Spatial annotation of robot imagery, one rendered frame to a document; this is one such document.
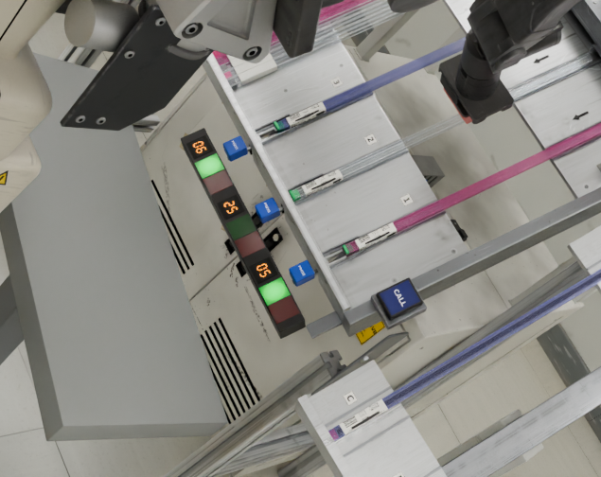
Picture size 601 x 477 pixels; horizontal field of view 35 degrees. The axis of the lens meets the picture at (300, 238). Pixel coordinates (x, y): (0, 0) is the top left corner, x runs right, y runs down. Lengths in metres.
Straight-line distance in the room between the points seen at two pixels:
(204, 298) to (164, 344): 0.71
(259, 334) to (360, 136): 0.56
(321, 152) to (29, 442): 0.78
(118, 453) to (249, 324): 0.35
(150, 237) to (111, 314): 0.17
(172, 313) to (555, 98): 0.65
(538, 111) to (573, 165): 0.10
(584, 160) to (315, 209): 0.40
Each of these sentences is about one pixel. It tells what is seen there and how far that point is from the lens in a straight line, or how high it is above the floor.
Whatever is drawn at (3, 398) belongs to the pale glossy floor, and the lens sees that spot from 1.85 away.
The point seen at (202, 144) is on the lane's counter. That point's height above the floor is 0.66.
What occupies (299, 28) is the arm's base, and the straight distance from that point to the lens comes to 0.67.
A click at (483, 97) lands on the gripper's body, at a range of 1.35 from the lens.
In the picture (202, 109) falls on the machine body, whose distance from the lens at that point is 1.95.
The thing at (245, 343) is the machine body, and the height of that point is 0.26.
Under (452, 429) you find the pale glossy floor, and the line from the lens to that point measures 2.70.
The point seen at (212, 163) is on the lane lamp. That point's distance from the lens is 1.43.
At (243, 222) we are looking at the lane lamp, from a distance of 1.39.
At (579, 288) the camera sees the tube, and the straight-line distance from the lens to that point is 1.26.
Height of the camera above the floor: 1.45
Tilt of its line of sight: 33 degrees down
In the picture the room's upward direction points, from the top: 48 degrees clockwise
